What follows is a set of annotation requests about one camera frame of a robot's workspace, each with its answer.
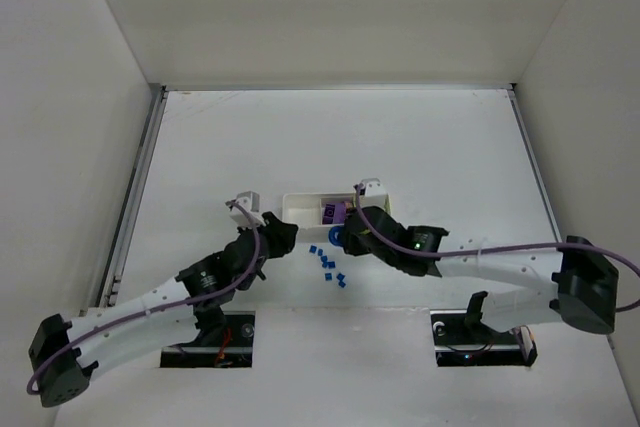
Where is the blue arch lego piece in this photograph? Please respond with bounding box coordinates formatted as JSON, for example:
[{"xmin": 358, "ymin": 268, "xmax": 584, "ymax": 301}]
[{"xmin": 328, "ymin": 225, "xmax": 344, "ymax": 248}]

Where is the purple butterfly lego assembly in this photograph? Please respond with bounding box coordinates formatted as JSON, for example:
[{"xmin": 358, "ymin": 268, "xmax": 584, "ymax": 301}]
[{"xmin": 321, "ymin": 201, "xmax": 352, "ymax": 225}]

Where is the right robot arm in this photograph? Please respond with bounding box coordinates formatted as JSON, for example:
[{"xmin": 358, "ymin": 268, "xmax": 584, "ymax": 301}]
[{"xmin": 332, "ymin": 206, "xmax": 619, "ymax": 335}]

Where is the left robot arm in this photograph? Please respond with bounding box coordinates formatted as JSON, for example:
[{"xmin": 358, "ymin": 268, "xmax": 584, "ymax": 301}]
[{"xmin": 26, "ymin": 212, "xmax": 299, "ymax": 408}]

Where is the white divided container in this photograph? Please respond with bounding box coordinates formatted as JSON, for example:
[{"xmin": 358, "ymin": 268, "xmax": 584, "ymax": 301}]
[{"xmin": 281, "ymin": 190, "xmax": 394, "ymax": 241}]

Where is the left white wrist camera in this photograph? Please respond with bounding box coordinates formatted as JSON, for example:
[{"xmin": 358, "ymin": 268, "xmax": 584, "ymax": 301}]
[{"xmin": 225, "ymin": 191, "xmax": 264, "ymax": 228}]

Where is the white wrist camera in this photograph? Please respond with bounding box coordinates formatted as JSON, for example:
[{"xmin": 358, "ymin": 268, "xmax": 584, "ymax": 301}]
[
  {"xmin": 354, "ymin": 178, "xmax": 389, "ymax": 211},
  {"xmin": 225, "ymin": 191, "xmax": 264, "ymax": 228}
]

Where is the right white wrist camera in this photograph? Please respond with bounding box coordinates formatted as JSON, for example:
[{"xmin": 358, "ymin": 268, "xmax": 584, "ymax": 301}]
[{"xmin": 354, "ymin": 178, "xmax": 389, "ymax": 211}]

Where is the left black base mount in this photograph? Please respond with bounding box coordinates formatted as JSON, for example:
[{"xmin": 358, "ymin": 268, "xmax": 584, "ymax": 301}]
[{"xmin": 159, "ymin": 311, "xmax": 256, "ymax": 369}]

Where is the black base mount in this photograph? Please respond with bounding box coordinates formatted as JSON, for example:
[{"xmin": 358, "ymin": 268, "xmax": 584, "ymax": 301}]
[
  {"xmin": 159, "ymin": 311, "xmax": 256, "ymax": 369},
  {"xmin": 430, "ymin": 291, "xmax": 538, "ymax": 368}
]

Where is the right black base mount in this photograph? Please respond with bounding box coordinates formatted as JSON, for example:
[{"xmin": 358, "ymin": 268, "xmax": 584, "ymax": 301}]
[{"xmin": 430, "ymin": 291, "xmax": 538, "ymax": 368}]

